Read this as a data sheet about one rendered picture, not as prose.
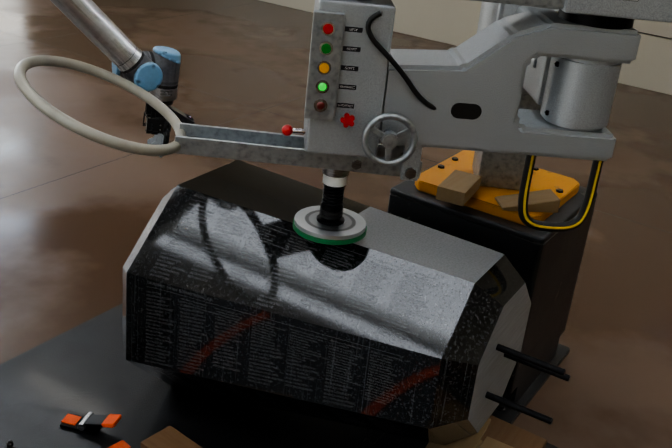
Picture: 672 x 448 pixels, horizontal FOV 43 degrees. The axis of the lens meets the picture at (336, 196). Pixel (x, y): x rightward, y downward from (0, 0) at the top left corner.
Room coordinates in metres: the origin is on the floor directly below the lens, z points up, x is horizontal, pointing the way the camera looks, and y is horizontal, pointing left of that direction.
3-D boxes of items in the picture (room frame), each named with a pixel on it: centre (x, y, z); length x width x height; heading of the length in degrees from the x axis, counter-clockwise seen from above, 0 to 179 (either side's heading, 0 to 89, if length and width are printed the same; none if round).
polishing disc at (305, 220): (2.32, 0.01, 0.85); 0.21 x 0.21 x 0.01
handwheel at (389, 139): (2.21, -0.12, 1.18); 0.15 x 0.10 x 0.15; 95
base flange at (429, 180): (3.03, -0.60, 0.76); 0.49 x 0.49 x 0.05; 59
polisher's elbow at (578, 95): (2.38, -0.65, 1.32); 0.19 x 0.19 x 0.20
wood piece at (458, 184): (2.84, -0.43, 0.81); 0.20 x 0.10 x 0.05; 157
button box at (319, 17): (2.20, 0.07, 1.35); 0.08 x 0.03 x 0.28; 95
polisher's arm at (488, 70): (2.34, -0.38, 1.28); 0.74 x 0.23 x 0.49; 95
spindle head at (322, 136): (2.32, -0.07, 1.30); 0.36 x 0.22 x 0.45; 95
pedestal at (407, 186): (3.03, -0.60, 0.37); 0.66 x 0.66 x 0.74; 59
